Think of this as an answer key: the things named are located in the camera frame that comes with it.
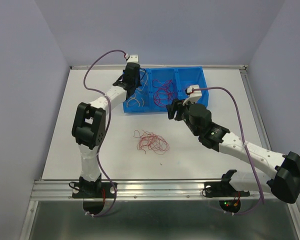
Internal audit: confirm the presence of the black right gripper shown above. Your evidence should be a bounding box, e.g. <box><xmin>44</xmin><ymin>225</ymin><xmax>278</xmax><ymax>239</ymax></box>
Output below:
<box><xmin>166</xmin><ymin>97</ymin><xmax>199</xmax><ymax>137</ymax></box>

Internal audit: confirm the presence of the thick dark red wire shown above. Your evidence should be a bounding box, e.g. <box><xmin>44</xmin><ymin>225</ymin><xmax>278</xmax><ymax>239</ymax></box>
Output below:
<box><xmin>151</xmin><ymin>78</ymin><xmax>178</xmax><ymax>108</ymax></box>

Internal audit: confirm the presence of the red wire bundle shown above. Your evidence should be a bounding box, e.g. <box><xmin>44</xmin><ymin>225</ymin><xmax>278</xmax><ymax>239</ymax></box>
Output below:
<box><xmin>133</xmin><ymin>128</ymin><xmax>171</xmax><ymax>155</ymax></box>

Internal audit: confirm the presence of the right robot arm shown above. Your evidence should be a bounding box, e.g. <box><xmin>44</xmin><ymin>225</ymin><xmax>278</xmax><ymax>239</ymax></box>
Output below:
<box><xmin>166</xmin><ymin>99</ymin><xmax>300</xmax><ymax>204</ymax></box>

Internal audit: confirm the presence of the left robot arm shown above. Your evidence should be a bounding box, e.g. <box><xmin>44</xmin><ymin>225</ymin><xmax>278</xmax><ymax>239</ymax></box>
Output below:
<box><xmin>69</xmin><ymin>62</ymin><xmax>141</xmax><ymax>199</ymax></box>

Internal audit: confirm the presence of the blue three-compartment plastic bin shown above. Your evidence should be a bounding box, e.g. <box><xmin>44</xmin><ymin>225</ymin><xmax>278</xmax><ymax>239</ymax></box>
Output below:
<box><xmin>123</xmin><ymin>66</ymin><xmax>207</xmax><ymax>114</ymax></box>

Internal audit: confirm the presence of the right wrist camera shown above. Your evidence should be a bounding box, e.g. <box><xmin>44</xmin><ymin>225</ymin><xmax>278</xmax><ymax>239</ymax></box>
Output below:
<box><xmin>182</xmin><ymin>84</ymin><xmax>202</xmax><ymax>106</ymax></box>

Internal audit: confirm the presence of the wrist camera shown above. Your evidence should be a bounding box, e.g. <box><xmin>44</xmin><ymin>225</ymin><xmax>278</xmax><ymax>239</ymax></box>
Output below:
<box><xmin>124</xmin><ymin>53</ymin><xmax>139</xmax><ymax>64</ymax></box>
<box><xmin>182</xmin><ymin>84</ymin><xmax>202</xmax><ymax>106</ymax></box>

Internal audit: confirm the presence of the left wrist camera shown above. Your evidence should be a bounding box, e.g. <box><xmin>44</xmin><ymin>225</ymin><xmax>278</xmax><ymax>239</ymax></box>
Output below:
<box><xmin>124</xmin><ymin>53</ymin><xmax>139</xmax><ymax>64</ymax></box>

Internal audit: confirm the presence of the aluminium front mounting rail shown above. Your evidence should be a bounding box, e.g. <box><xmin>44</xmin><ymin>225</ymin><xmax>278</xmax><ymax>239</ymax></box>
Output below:
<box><xmin>29</xmin><ymin>177</ymin><xmax>298</xmax><ymax>201</ymax></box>

